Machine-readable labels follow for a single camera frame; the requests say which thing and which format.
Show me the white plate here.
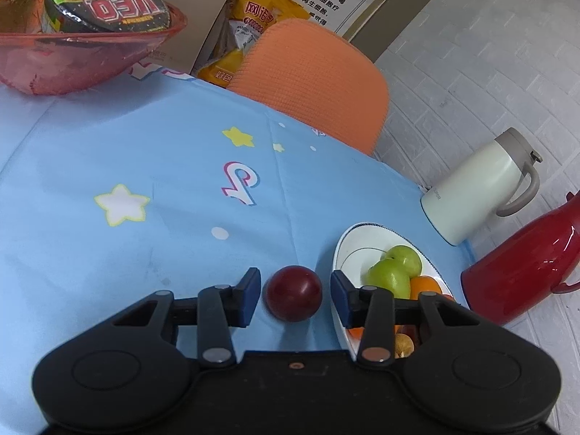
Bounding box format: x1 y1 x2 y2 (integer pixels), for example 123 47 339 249
332 223 455 360

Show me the brown cardboard box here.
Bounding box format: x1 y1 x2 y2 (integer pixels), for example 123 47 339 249
136 0 249 78

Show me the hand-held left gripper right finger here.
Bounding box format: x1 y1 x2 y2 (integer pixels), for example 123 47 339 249
331 270 481 369

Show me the green apple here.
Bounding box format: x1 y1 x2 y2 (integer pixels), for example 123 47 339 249
384 245 423 278
366 258 411 300

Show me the yellow snack bag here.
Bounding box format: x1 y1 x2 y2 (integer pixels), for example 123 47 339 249
197 0 314 89

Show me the red thermos jug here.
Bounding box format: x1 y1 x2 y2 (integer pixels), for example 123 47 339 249
461 190 580 326

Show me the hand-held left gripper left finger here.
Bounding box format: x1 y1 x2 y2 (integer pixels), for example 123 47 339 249
113 267 262 369

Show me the blue star-print tablecloth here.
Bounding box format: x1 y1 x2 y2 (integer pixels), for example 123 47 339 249
0 66 476 435

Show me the white thermos jug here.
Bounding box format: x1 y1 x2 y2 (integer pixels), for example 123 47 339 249
420 128 543 246

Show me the pink plastic bowl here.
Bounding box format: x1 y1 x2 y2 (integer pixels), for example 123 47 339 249
0 0 189 96

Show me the orange chair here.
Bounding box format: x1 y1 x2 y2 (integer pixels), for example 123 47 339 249
227 19 390 157

